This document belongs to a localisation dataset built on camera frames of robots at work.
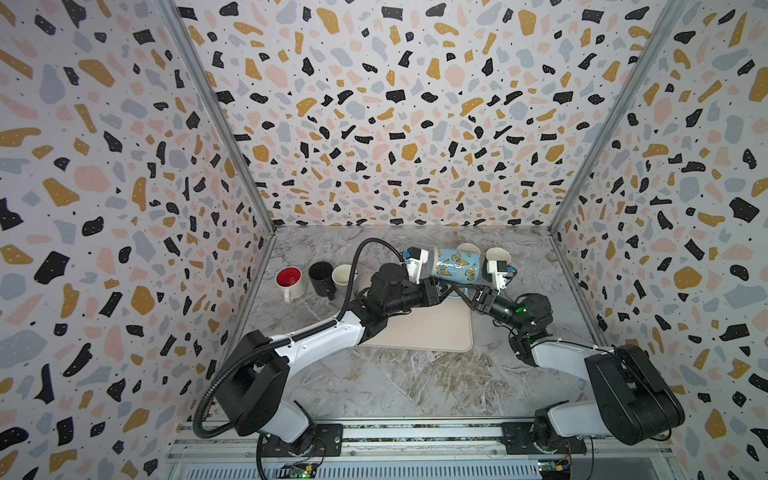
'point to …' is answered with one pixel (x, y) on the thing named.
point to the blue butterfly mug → (459, 266)
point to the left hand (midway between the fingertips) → (458, 288)
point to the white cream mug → (292, 283)
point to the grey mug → (341, 277)
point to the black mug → (322, 276)
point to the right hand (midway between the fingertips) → (458, 292)
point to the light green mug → (469, 247)
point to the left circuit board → (298, 471)
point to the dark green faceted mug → (498, 254)
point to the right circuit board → (555, 469)
